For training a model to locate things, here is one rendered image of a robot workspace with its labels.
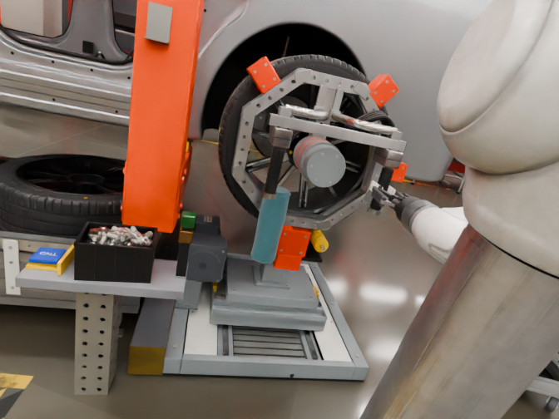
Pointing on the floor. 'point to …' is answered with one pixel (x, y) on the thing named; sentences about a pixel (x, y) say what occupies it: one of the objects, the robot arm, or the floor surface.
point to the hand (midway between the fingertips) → (382, 189)
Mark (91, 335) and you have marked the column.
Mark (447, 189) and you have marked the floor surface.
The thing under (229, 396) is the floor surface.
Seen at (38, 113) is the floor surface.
